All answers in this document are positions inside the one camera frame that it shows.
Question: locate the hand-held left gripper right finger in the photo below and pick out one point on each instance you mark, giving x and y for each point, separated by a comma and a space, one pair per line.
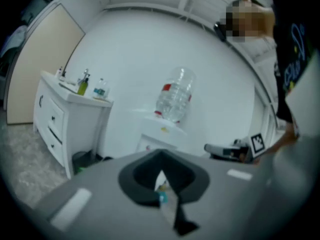
225, 196

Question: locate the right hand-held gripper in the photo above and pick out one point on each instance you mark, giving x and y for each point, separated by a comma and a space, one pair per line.
235, 152

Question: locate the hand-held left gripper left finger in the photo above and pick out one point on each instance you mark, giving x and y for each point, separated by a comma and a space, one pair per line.
100, 199

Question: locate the white water dispenser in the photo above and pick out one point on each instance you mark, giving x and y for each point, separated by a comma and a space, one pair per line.
160, 134

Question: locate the person's right forearm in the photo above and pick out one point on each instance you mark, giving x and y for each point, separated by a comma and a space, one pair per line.
285, 139

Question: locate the clear water jug red label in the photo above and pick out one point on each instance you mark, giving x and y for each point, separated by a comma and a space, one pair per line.
175, 94

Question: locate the white vanity cabinet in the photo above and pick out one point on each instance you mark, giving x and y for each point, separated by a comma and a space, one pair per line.
62, 119

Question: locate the small clear water bottle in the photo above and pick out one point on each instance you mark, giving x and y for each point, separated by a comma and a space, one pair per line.
100, 90

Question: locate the black mesh trash bin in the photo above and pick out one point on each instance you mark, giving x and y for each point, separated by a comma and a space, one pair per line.
82, 161

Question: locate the green pump bottle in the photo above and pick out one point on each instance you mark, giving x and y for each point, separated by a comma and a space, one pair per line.
82, 86

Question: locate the person's black shirt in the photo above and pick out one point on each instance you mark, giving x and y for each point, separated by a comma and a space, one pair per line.
290, 59

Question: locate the chrome faucet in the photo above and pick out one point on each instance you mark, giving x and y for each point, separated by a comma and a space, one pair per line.
85, 75

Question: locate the small white bottle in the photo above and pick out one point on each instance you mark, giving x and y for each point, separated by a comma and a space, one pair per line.
59, 72

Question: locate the person's head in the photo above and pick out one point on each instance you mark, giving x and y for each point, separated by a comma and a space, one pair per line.
250, 19

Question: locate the beige door panel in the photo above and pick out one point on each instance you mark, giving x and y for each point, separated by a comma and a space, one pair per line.
37, 71

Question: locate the black head-worn camera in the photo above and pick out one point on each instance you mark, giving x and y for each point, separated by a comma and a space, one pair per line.
220, 31

